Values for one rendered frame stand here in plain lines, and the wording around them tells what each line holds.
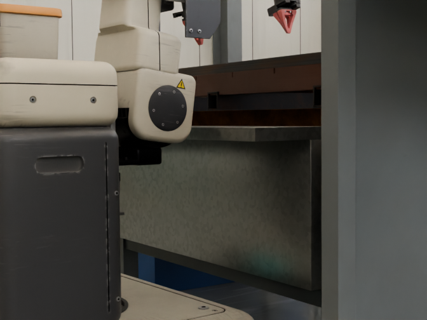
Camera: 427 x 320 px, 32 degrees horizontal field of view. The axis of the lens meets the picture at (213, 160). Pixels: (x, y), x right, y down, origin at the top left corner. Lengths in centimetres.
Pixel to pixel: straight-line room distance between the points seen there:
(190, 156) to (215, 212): 19
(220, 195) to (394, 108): 77
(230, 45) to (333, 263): 942
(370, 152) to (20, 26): 72
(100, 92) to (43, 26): 21
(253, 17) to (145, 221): 916
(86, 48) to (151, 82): 809
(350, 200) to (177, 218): 104
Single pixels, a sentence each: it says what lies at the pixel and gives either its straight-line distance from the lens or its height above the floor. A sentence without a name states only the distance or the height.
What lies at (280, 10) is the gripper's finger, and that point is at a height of 105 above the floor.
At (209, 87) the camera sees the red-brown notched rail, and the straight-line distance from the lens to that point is 211.
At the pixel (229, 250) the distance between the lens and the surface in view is 200.
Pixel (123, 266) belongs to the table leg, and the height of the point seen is 17.
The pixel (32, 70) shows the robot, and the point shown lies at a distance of 135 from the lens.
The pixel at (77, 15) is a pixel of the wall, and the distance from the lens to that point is 973.
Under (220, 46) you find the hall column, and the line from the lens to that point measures 1087.
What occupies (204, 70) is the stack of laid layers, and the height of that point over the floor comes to 84.
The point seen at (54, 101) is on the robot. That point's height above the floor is 73.
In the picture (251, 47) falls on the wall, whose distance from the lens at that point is 1132.
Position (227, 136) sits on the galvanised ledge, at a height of 66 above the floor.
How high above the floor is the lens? 70
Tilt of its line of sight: 3 degrees down
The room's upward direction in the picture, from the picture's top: 1 degrees counter-clockwise
